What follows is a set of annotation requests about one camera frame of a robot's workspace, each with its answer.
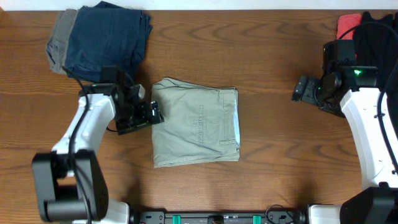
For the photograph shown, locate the light khaki shorts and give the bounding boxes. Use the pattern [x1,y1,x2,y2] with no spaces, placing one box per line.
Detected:
[152,78,241,167]

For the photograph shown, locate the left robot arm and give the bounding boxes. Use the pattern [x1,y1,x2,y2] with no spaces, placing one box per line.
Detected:
[32,67,164,223]

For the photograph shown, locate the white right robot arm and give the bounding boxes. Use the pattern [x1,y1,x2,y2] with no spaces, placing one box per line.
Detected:
[292,39,397,223]

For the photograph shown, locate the red cloth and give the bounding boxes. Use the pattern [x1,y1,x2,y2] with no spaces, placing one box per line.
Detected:
[336,14,362,39]

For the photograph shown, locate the folded navy blue shorts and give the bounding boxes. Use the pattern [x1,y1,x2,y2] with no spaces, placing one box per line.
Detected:
[65,1,152,82]

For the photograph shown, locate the black cloth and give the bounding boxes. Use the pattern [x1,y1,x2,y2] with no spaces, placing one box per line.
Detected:
[353,12,397,134]

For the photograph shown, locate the folded grey shorts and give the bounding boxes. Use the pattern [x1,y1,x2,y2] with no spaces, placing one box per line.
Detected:
[45,9,78,75]

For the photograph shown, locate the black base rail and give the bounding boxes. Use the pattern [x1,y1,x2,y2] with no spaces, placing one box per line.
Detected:
[131,208,308,224]

